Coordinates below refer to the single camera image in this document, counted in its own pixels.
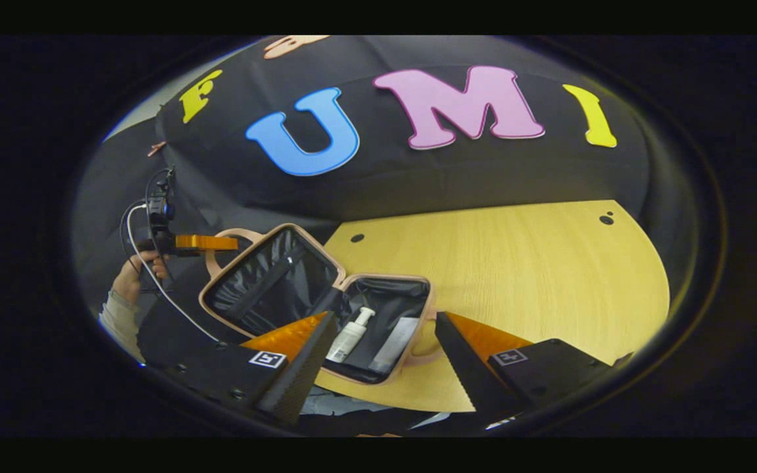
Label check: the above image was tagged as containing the white cable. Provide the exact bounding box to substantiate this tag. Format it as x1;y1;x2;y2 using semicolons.
126;202;223;344

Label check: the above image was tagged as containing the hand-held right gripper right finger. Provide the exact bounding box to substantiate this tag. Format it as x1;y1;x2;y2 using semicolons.
434;311;634;428

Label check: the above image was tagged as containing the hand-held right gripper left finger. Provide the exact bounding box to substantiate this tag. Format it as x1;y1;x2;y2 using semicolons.
164;311;339;427

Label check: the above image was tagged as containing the white squeeze tube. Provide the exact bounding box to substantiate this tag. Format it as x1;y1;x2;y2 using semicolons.
369;317;421;375

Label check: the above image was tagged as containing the black backdrop cloth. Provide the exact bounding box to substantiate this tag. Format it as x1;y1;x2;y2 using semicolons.
73;35;698;342

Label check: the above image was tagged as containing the white pump bottle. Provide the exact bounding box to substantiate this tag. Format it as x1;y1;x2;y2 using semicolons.
325;306;377;363

